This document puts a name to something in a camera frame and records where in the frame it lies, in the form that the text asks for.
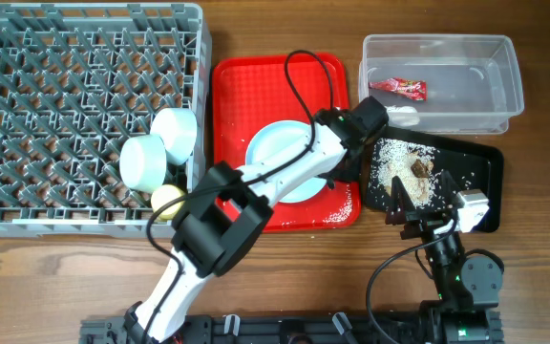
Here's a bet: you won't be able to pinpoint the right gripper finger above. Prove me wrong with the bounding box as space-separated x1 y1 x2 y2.
386 176 420 223
430 169 461 210

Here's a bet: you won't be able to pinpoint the brown food scraps with rice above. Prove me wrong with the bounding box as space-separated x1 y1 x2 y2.
370 137 476 211

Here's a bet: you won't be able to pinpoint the white napkin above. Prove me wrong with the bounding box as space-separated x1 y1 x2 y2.
386 106 420 127

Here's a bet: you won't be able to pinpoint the large light blue plate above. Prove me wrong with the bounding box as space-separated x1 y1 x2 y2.
245 120 327 204

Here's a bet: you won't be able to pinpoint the red snack wrapper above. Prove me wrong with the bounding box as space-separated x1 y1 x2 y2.
369 77 427 101

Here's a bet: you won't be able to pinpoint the small light blue bowl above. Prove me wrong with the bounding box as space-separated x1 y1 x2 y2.
150 108 198 165

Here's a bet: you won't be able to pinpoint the yellow plastic cup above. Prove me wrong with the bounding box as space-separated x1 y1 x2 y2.
151 184 186 222

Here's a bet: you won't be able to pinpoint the light green bowl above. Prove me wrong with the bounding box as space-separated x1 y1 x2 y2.
119 135 167 193

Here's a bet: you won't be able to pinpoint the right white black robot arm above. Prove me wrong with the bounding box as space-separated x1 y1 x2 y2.
386 171 504 343

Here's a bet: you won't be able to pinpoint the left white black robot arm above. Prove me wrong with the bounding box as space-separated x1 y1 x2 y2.
123 108 377 343

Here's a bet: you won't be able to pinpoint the black rectangular waste tray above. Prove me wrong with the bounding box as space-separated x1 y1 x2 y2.
363 127 504 233

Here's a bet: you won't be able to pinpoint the clear plastic waste bin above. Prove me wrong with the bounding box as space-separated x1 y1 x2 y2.
358 33 525 135

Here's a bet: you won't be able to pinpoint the grey plastic dishwasher rack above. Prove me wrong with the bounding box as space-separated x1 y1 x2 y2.
0 2 212 238

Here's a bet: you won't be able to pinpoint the spilled rice on tray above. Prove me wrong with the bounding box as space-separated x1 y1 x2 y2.
269 182 358 230

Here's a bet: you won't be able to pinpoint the red plastic serving tray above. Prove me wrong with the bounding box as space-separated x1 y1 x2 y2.
212 53 361 233

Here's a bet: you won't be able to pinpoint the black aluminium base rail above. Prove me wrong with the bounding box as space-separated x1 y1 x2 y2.
78 310 503 344

